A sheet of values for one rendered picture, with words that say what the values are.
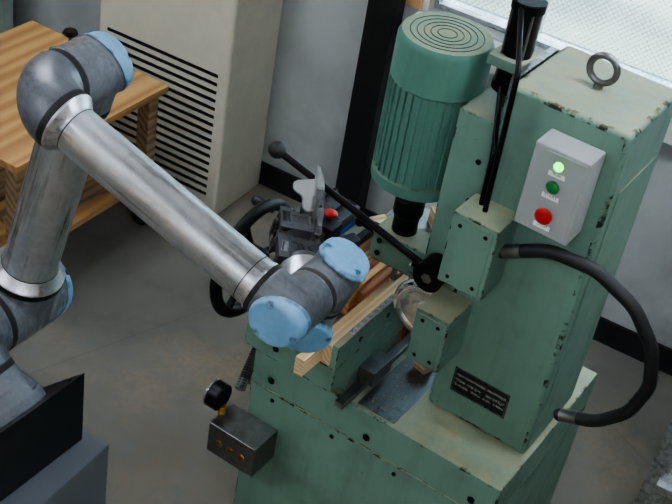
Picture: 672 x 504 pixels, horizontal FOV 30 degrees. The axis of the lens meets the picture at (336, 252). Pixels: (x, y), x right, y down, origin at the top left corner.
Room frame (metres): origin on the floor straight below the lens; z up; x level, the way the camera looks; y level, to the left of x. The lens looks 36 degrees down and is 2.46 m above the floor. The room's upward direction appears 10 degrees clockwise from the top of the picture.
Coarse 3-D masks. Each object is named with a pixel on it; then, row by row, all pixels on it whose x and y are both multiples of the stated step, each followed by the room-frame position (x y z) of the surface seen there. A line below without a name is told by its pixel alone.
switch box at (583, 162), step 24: (552, 144) 1.72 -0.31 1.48; (576, 144) 1.73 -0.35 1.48; (552, 168) 1.70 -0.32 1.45; (576, 168) 1.69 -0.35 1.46; (600, 168) 1.72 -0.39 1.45; (528, 192) 1.72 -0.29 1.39; (576, 192) 1.68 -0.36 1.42; (528, 216) 1.71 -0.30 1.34; (552, 216) 1.69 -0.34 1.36; (576, 216) 1.68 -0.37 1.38
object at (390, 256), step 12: (384, 228) 2.00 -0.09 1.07; (372, 240) 1.99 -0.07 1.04; (384, 240) 1.98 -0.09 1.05; (408, 240) 1.97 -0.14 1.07; (420, 240) 1.98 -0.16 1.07; (372, 252) 1.99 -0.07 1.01; (384, 252) 1.98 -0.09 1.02; (396, 252) 1.97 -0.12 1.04; (420, 252) 1.94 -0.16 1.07; (396, 264) 1.96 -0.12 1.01; (408, 264) 1.95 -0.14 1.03; (408, 276) 1.95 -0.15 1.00
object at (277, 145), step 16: (272, 144) 1.98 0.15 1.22; (288, 160) 1.97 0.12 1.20; (336, 192) 1.92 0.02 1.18; (352, 208) 1.90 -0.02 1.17; (368, 224) 1.87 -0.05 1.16; (416, 256) 1.83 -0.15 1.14; (432, 256) 1.82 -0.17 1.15; (416, 272) 1.80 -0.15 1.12; (432, 272) 1.79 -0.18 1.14; (432, 288) 1.78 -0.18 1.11
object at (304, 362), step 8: (384, 288) 1.97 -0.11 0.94; (368, 296) 1.94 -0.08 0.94; (376, 296) 1.94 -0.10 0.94; (360, 304) 1.91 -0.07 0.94; (352, 312) 1.88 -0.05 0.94; (344, 320) 1.85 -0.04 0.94; (336, 328) 1.82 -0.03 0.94; (312, 352) 1.74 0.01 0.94; (320, 352) 1.76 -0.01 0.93; (296, 360) 1.72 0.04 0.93; (304, 360) 1.71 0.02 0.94; (312, 360) 1.74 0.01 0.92; (320, 360) 1.77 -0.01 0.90; (296, 368) 1.72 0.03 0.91; (304, 368) 1.72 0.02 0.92
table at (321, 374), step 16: (336, 320) 1.89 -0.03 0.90; (256, 336) 1.84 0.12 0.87; (384, 336) 1.91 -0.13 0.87; (272, 352) 1.82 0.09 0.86; (288, 352) 1.80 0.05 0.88; (368, 352) 1.86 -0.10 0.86; (320, 368) 1.76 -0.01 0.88; (336, 368) 1.75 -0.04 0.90; (352, 368) 1.81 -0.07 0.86; (320, 384) 1.76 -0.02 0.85; (336, 384) 1.76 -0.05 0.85
